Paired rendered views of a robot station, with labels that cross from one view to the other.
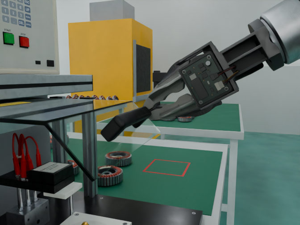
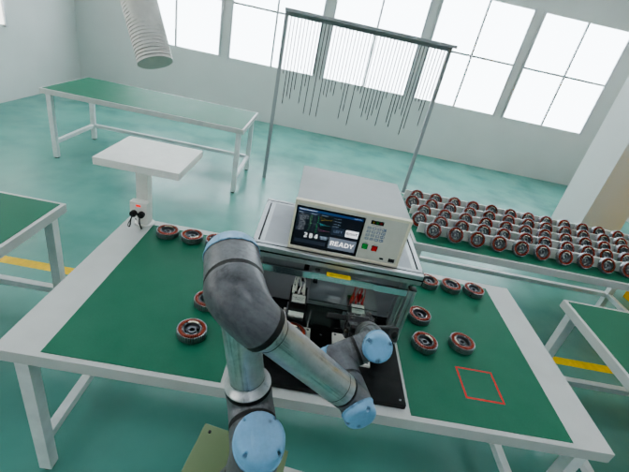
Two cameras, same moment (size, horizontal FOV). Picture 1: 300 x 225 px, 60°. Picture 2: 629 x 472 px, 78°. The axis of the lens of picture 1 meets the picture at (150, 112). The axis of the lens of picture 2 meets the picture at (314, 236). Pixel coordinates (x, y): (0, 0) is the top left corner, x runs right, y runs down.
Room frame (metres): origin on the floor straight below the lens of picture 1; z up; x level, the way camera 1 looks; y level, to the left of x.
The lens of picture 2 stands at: (-0.16, -0.87, 1.89)
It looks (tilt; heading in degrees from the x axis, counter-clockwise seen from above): 28 degrees down; 68
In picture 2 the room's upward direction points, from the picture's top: 13 degrees clockwise
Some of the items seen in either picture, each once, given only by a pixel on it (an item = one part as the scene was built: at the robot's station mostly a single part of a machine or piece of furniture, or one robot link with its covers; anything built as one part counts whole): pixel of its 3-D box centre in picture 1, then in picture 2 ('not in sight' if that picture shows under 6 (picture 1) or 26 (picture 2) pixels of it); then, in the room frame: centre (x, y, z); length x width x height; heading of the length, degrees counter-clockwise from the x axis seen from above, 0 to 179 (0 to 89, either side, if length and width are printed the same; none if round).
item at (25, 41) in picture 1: (23, 42); not in sight; (0.55, 0.26, 1.18); 0.02 x 0.01 x 0.02; 162
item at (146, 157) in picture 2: not in sight; (153, 198); (-0.29, 1.01, 0.98); 0.37 x 0.35 x 0.46; 162
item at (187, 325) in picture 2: not in sight; (192, 331); (-0.10, 0.29, 0.77); 0.11 x 0.11 x 0.04
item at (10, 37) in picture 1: (8, 38); not in sight; (0.51, 0.27, 1.18); 0.02 x 0.01 x 0.02; 162
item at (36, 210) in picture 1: (29, 216); not in sight; (0.55, 0.27, 0.80); 0.07 x 0.05 x 0.06; 162
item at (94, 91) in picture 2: not in sight; (159, 134); (-0.41, 3.97, 0.37); 2.10 x 0.90 x 0.75; 162
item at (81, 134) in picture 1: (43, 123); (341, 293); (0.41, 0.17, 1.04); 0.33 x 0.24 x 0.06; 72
